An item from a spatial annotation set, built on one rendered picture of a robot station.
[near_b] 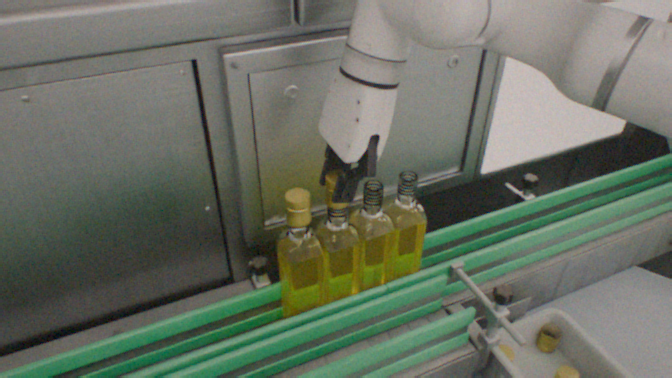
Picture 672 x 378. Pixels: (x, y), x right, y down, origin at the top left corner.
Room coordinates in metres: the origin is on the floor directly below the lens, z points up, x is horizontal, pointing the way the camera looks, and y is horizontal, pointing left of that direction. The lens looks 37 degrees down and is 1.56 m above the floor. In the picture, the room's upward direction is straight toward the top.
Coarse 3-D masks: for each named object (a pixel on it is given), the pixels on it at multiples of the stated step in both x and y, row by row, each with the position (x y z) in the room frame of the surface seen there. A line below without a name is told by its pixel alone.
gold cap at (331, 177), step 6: (330, 174) 0.54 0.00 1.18; (336, 174) 0.54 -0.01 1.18; (330, 180) 0.53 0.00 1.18; (330, 186) 0.52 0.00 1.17; (330, 192) 0.52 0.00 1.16; (330, 198) 0.52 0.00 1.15; (330, 204) 0.52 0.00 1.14; (336, 204) 0.52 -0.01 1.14; (342, 204) 0.52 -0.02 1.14; (348, 204) 0.53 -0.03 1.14
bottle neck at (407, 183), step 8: (400, 176) 0.59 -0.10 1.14; (408, 176) 0.60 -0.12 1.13; (416, 176) 0.59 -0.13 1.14; (400, 184) 0.58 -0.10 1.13; (408, 184) 0.57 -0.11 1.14; (416, 184) 0.58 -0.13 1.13; (400, 192) 0.58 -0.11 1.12; (408, 192) 0.57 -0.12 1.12; (400, 200) 0.58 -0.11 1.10; (408, 200) 0.57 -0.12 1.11
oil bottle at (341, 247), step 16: (320, 224) 0.54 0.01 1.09; (352, 224) 0.54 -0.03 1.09; (320, 240) 0.52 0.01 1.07; (336, 240) 0.51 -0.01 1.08; (352, 240) 0.52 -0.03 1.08; (336, 256) 0.51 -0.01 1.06; (352, 256) 0.52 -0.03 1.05; (336, 272) 0.51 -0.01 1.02; (352, 272) 0.52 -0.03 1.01; (336, 288) 0.51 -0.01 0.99; (352, 288) 0.52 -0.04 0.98
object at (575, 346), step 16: (528, 320) 0.56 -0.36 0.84; (544, 320) 0.57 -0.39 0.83; (560, 320) 0.57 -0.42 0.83; (528, 336) 0.56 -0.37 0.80; (576, 336) 0.54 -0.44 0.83; (496, 352) 0.50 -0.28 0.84; (528, 352) 0.54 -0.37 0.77; (560, 352) 0.54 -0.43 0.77; (576, 352) 0.52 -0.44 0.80; (592, 352) 0.51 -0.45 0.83; (512, 368) 0.46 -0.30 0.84; (528, 368) 0.51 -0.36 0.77; (544, 368) 0.51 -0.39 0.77; (576, 368) 0.51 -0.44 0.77; (592, 368) 0.49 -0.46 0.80; (608, 368) 0.47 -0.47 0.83
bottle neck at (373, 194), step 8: (368, 184) 0.57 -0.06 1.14; (376, 184) 0.57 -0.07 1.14; (368, 192) 0.55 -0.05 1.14; (376, 192) 0.55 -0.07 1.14; (368, 200) 0.55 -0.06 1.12; (376, 200) 0.55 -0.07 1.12; (368, 208) 0.55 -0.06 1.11; (376, 208) 0.55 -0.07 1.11; (368, 216) 0.55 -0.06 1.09; (376, 216) 0.55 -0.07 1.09
